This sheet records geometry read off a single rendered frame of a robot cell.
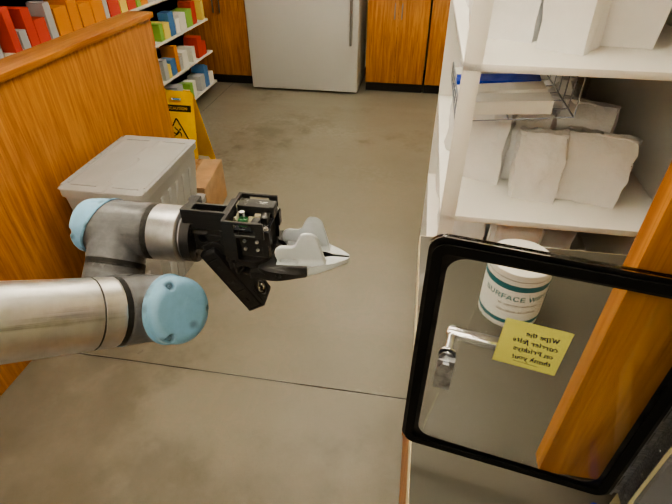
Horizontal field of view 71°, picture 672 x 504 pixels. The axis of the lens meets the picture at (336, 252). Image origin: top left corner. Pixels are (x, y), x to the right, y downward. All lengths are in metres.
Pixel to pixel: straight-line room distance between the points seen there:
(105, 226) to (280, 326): 1.76
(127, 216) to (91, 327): 0.19
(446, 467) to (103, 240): 0.63
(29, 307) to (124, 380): 1.85
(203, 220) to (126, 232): 0.10
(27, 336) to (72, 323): 0.04
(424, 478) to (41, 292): 0.62
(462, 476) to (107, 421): 1.63
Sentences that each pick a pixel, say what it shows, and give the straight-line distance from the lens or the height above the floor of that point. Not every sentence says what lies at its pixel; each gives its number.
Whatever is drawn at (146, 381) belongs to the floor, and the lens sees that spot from 2.29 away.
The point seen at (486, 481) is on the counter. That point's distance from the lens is 0.88.
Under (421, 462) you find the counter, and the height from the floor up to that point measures 0.94.
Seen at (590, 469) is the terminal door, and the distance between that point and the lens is 0.81.
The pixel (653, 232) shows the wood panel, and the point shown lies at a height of 1.41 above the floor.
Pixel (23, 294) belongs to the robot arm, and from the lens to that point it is 0.50.
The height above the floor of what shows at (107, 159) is 0.65.
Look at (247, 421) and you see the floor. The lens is 2.05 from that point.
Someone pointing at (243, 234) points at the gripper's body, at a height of 1.36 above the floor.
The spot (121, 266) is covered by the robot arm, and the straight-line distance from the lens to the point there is 0.66.
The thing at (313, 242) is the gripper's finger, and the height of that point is 1.35.
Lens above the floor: 1.69
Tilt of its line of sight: 37 degrees down
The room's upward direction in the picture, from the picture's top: straight up
